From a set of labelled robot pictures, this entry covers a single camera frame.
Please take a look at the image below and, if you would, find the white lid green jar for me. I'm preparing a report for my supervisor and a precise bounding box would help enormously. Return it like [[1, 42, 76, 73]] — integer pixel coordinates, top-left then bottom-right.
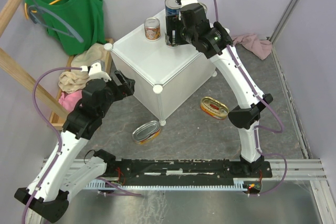
[[165, 31, 180, 47]]

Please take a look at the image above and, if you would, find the tall blue label can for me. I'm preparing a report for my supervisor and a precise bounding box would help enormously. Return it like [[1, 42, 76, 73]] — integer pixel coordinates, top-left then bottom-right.
[[164, 0, 181, 16]]

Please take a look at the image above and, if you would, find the small pink label can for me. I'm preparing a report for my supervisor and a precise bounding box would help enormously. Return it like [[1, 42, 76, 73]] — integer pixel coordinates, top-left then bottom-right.
[[144, 17, 161, 41]]

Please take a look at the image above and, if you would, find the blue white label can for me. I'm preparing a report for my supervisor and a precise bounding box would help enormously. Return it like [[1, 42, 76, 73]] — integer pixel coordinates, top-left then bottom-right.
[[200, 3, 207, 14]]

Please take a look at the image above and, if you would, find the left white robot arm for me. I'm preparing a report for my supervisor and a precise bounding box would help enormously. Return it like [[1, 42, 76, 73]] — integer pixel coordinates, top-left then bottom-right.
[[14, 70, 135, 223]]

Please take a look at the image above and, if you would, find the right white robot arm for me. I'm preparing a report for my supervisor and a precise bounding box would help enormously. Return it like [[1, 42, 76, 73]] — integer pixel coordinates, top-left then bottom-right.
[[165, 3, 273, 177]]

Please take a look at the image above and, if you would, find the beige crumpled cloth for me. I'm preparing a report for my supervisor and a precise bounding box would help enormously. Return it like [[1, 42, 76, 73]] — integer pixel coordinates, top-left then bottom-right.
[[58, 44, 108, 94]]

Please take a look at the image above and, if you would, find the pink crumpled cloth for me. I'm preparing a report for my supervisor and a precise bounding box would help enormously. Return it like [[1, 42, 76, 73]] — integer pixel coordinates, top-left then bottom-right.
[[58, 90, 82, 112]]

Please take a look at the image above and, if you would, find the white cube cabinet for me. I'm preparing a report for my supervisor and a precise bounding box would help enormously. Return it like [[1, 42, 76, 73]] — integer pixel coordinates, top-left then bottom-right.
[[105, 10, 217, 126]]

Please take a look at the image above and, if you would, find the mauve crumpled cloth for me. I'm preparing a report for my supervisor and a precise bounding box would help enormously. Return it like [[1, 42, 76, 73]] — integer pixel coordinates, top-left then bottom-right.
[[233, 34, 272, 60]]

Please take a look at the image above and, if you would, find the silver oval fish tin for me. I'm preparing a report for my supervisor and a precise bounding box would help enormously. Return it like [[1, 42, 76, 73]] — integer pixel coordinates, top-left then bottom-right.
[[132, 121, 161, 144]]

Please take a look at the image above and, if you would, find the grey blue hanger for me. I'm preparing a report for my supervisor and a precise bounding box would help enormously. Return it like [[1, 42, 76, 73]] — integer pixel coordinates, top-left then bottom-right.
[[16, 0, 84, 43]]

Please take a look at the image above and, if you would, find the red oval sardine tin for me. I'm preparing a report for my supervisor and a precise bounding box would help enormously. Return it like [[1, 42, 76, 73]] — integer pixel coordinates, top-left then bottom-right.
[[200, 97, 229, 120]]

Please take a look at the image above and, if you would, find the green tank top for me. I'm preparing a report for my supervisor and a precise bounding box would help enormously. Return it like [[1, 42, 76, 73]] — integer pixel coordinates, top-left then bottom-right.
[[25, 0, 106, 55]]

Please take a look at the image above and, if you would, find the wooden diagonal beam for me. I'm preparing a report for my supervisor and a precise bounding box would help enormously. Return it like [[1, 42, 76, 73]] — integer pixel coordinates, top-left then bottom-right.
[[1, 48, 69, 119]]

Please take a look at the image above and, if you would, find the wooden rack pole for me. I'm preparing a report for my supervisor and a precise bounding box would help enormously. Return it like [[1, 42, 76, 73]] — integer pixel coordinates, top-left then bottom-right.
[[1, 0, 22, 36]]

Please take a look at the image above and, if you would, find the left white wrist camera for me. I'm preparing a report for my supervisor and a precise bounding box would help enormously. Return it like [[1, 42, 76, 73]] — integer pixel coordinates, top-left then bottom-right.
[[80, 60, 111, 82]]

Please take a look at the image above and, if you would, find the wooden tray frame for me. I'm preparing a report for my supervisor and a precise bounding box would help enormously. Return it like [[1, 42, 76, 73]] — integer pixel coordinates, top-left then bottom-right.
[[47, 38, 115, 131]]

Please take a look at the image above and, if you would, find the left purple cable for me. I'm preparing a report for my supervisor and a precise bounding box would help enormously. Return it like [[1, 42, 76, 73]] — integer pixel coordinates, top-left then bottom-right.
[[20, 67, 144, 224]]

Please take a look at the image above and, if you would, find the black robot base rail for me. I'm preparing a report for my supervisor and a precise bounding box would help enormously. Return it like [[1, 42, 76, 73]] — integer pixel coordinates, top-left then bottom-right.
[[103, 159, 272, 187]]

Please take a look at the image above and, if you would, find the white slotted cable duct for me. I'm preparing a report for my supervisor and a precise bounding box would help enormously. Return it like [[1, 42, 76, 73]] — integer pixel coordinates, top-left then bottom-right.
[[84, 179, 247, 191]]

